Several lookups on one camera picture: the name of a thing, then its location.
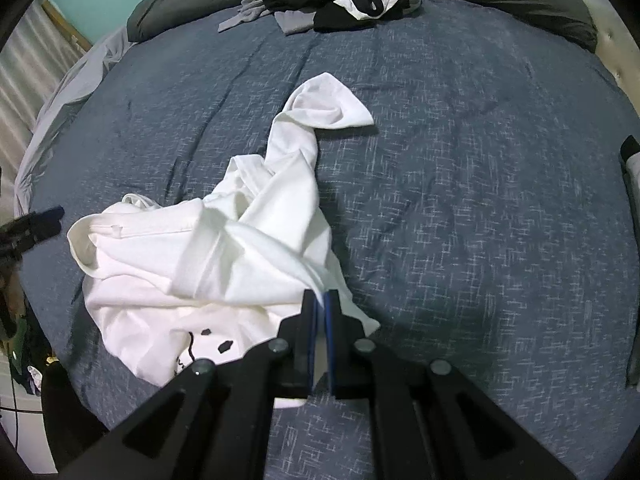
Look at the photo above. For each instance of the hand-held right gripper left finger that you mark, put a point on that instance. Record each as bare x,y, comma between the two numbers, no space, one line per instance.
302,340

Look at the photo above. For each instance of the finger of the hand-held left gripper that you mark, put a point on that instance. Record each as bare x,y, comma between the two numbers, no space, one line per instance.
40,223

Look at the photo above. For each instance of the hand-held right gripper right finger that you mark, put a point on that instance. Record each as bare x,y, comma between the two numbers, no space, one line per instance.
332,340

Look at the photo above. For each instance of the white long-sleeve shirt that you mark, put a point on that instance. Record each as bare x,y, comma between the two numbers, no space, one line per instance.
200,260

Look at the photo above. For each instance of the light lavender blanket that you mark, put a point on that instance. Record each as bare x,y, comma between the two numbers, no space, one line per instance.
65,100

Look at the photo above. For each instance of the cream curtain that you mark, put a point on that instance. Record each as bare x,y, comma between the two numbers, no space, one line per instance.
25,60

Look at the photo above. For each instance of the blue patterned bedspread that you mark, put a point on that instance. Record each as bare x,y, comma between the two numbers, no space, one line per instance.
450,210

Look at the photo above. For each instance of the wooden strip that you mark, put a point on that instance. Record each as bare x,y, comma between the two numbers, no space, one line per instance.
65,22

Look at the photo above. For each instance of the dark grey bolster pillow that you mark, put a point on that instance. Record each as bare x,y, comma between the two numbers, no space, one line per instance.
190,0

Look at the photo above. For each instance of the crumpled black garment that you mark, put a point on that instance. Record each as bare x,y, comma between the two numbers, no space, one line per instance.
345,19

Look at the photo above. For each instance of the folded black garment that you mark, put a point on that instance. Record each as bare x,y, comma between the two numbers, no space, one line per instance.
631,146

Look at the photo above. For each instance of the cream tufted headboard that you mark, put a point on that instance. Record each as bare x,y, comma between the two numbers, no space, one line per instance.
612,45

